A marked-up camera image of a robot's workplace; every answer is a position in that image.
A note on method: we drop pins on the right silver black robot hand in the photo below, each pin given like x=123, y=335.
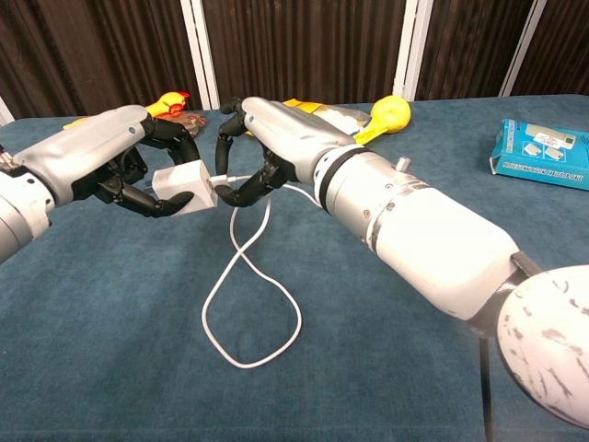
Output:
x=285, y=133

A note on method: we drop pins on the yellow rubber chicken toy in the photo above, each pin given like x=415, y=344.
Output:
x=165, y=100

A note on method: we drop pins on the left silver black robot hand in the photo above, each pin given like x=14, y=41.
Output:
x=92, y=147

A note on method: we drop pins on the yellow plastic scoop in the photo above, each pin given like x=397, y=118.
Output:
x=393, y=115

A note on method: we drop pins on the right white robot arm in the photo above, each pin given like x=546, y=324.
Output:
x=428, y=230

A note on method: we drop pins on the teal table cloth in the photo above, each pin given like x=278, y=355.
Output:
x=115, y=322

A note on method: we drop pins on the white frame post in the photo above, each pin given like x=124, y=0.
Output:
x=200, y=55
x=522, y=50
x=3, y=112
x=412, y=46

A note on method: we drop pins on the grey red patterned pouch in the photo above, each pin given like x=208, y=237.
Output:
x=195, y=121

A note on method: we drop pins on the blue cardboard product box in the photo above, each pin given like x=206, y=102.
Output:
x=538, y=159

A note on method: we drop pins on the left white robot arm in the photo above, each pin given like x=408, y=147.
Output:
x=20, y=212

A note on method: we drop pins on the white cube wall charger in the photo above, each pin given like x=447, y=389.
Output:
x=184, y=177

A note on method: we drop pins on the yellow plastic snack bag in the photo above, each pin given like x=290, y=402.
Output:
x=373, y=131

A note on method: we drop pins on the brown pleated curtain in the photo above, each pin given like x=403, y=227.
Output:
x=303, y=46

